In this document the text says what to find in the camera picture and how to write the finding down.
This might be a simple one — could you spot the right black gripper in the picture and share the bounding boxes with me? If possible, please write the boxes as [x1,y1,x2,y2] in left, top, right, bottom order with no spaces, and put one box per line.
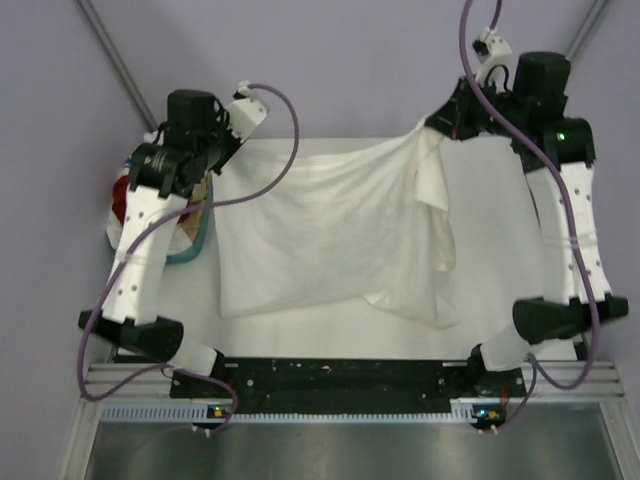
[426,73,528,142]

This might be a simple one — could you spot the grey slotted cable duct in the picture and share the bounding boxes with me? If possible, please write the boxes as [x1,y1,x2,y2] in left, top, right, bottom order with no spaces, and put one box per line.
[101,402,505,425]

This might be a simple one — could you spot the left aluminium frame post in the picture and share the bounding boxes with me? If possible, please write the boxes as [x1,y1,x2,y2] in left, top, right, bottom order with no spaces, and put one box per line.
[73,0,158,131]

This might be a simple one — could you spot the red t-shirt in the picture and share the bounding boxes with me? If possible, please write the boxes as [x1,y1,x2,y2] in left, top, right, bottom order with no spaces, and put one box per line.
[111,175,129,224]

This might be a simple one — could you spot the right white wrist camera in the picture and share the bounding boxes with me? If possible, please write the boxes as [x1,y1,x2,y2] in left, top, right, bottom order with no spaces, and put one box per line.
[472,27,512,84]

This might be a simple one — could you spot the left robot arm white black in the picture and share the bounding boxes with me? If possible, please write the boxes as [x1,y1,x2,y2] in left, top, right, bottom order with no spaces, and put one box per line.
[79,89,241,364]

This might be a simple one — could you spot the white t-shirts in basket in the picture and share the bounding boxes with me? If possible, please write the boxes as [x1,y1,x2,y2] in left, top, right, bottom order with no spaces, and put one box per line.
[105,130,201,256]

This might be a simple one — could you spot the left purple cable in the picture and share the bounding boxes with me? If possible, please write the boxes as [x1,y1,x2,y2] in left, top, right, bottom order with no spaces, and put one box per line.
[77,82,301,401]

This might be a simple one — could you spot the aluminium extrusion rail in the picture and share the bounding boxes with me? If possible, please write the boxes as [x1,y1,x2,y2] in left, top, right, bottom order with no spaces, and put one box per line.
[84,362,625,403]

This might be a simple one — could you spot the aluminium frame post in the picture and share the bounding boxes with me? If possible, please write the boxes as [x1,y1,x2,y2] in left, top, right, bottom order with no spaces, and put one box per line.
[73,0,158,131]
[565,0,613,62]

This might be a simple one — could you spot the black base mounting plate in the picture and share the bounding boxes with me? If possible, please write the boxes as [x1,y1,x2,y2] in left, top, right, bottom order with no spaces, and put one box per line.
[169,356,526,415]

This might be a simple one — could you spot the tan cloth in basket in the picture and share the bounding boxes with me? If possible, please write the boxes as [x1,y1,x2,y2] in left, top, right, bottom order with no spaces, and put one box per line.
[178,174,211,243]

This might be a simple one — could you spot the white floral print t-shirt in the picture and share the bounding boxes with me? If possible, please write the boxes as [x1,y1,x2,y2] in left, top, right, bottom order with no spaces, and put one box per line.
[213,125,457,328]

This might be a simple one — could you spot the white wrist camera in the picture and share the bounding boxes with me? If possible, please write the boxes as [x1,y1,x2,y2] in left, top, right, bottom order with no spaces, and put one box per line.
[472,27,512,84]
[225,81,270,143]

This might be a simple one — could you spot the right aluminium frame post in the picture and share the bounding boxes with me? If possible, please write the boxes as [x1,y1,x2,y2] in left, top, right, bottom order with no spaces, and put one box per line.
[565,0,613,62]

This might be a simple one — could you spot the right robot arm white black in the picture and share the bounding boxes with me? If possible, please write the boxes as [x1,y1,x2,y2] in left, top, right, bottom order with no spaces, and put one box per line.
[425,52,629,396]

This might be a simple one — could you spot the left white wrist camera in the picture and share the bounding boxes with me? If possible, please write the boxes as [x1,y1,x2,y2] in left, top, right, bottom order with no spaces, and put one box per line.
[225,81,270,143]

